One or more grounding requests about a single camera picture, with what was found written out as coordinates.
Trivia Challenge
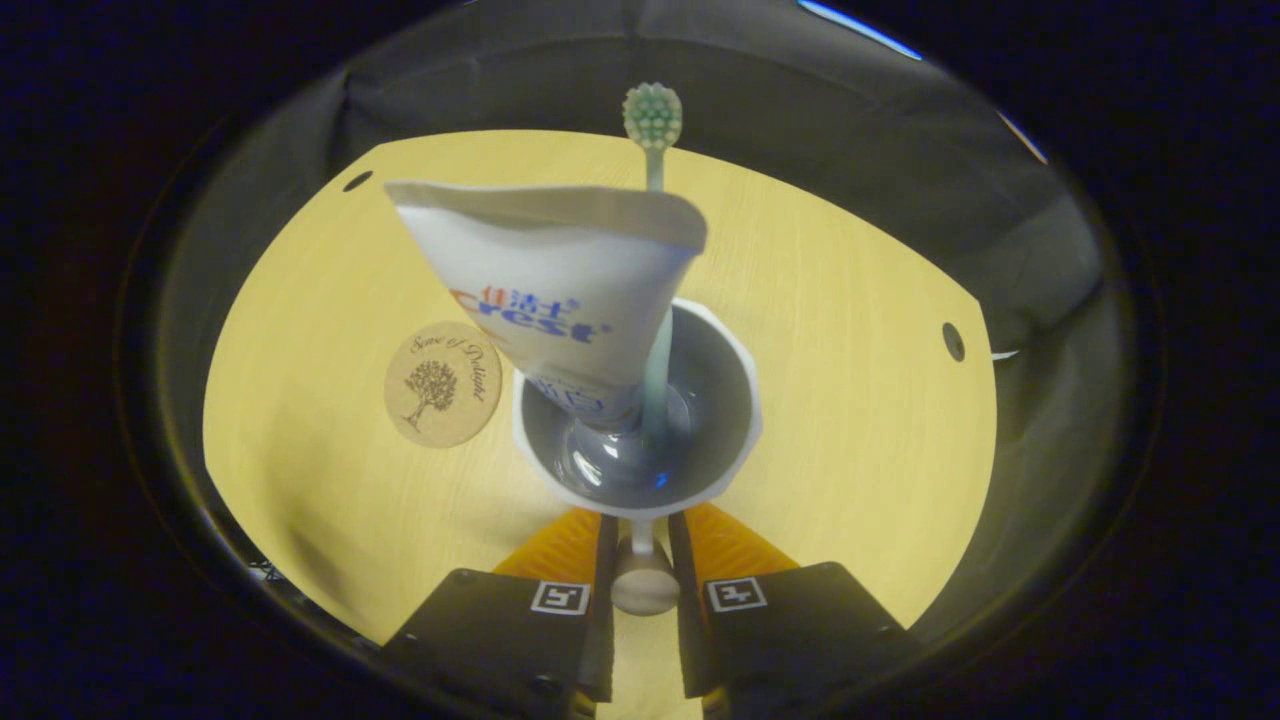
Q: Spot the pale green toothbrush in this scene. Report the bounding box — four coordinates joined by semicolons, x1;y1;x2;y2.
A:
622;82;685;443

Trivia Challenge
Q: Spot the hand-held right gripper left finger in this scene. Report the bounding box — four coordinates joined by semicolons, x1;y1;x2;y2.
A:
380;507;619;717

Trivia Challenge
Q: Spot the white cup with wooden handle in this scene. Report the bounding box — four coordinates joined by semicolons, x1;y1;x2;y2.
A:
512;297;765;617

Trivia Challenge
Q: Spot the black backdrop cloth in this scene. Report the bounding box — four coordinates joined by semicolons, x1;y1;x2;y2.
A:
160;0;1113;641

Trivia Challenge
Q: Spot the round wooden coaster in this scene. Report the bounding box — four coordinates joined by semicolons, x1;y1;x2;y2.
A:
384;321;504;450

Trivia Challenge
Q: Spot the light wooden desktop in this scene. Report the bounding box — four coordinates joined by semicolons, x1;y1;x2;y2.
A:
203;130;998;720

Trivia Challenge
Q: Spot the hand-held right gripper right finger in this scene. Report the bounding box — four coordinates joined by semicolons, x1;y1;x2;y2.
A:
668;503;921;702

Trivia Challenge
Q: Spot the white toothpaste tube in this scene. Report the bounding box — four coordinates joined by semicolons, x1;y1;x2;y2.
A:
385;180;709;433

